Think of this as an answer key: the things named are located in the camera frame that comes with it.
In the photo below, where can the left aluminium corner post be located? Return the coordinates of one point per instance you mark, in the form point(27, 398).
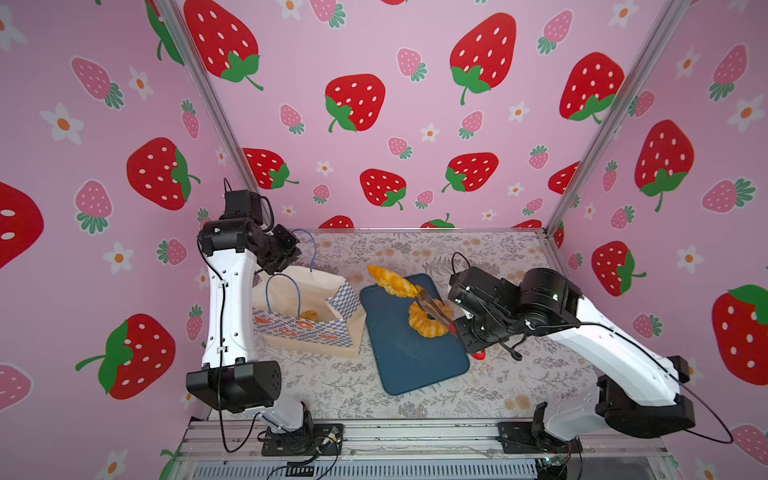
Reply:
point(174, 20)

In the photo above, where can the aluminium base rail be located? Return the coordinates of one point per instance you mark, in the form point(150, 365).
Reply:
point(416, 449)

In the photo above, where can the red handled metal tongs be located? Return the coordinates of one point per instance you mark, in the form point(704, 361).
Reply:
point(436, 309)

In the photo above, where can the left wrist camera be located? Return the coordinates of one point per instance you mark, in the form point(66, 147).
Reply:
point(248, 204)

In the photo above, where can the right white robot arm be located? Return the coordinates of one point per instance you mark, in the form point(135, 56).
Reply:
point(638, 393)

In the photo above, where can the right aluminium corner post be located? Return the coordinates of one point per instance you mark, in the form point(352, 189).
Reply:
point(648, 55)

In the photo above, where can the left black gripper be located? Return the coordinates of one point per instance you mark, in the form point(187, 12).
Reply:
point(290, 249)

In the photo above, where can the checkered paper bag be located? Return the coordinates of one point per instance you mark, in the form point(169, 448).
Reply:
point(279, 299)

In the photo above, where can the small glazed ring pastry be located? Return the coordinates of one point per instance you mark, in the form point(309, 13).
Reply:
point(310, 315)

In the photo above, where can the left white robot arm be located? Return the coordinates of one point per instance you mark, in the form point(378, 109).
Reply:
point(231, 377)

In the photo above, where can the croissant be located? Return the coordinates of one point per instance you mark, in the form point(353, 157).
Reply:
point(393, 283)

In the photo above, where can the large glazed ring pastry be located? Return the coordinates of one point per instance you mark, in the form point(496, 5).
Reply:
point(424, 324)

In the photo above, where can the aluminium corner post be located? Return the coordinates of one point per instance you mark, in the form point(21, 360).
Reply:
point(174, 20)
point(648, 55)

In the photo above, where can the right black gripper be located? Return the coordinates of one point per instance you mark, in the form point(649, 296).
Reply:
point(463, 309)

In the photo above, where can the teal plastic tray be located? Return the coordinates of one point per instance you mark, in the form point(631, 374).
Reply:
point(407, 361)

